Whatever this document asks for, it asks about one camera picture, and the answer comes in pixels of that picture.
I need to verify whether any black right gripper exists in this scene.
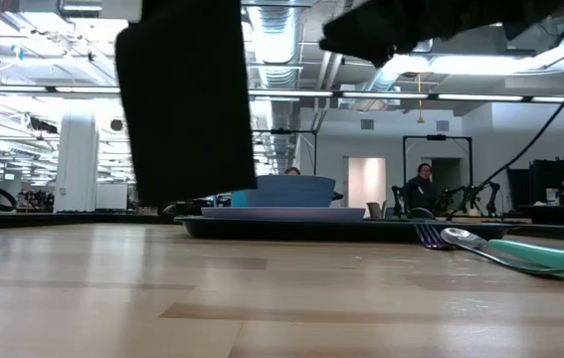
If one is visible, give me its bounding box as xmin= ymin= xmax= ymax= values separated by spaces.
xmin=318 ymin=0 xmax=564 ymax=69

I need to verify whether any blue bowl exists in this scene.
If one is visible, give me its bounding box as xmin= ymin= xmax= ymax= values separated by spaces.
xmin=244 ymin=174 xmax=337 ymax=209

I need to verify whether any lavender plate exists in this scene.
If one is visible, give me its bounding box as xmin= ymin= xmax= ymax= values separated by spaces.
xmin=200 ymin=206 xmax=366 ymax=223

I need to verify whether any black cloth napkin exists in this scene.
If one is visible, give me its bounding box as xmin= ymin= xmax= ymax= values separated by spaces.
xmin=114 ymin=0 xmax=258 ymax=208

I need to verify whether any fork with teal handle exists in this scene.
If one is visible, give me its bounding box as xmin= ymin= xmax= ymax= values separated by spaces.
xmin=414 ymin=222 xmax=564 ymax=278

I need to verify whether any dark green tray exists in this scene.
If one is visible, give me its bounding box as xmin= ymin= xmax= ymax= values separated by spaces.
xmin=174 ymin=215 xmax=516 ymax=245

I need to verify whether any white cabinet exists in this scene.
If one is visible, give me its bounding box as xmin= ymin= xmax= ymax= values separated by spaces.
xmin=94 ymin=182 xmax=129 ymax=211

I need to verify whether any white column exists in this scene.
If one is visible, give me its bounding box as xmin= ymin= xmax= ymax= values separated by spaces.
xmin=54 ymin=109 xmax=100 ymax=214

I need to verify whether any yellow hanging cord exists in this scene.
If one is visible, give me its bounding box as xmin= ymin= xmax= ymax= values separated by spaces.
xmin=415 ymin=73 xmax=425 ymax=124

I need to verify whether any silver ventilation duct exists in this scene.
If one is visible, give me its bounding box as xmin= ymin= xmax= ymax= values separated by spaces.
xmin=246 ymin=0 xmax=305 ymax=175

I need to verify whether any black background station frame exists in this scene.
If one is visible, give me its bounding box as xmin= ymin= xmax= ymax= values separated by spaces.
xmin=402 ymin=134 xmax=473 ymax=210

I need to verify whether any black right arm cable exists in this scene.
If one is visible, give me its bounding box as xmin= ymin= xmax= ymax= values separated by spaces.
xmin=479 ymin=34 xmax=564 ymax=188

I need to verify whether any spoon with teal handle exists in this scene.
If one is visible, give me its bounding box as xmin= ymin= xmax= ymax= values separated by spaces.
xmin=440 ymin=227 xmax=564 ymax=275

